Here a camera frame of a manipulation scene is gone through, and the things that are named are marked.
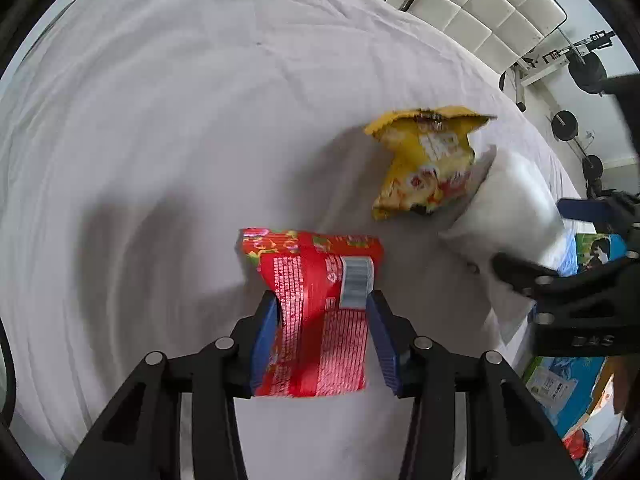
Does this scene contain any yellow snack bag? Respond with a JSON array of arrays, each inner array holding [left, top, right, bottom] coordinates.
[[363, 106, 495, 221]]

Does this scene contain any floor barbell with black plates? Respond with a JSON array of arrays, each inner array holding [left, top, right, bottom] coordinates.
[[550, 110, 604, 198]]

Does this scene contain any racked barbell with black plates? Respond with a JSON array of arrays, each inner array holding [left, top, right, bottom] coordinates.
[[566, 52, 608, 94]]

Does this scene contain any red snack bag with barcode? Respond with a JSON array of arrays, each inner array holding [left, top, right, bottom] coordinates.
[[241, 228, 384, 398]]

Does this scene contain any white barbell rack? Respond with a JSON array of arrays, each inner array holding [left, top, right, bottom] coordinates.
[[510, 29, 616, 113]]

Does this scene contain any grey bed sheet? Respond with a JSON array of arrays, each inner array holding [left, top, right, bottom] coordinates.
[[1, 0, 576, 457]]

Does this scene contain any white quilted chair far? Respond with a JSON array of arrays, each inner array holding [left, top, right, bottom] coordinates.
[[386, 0, 567, 75]]

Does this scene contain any white soft pack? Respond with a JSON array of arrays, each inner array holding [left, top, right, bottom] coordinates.
[[440, 145, 570, 344]]

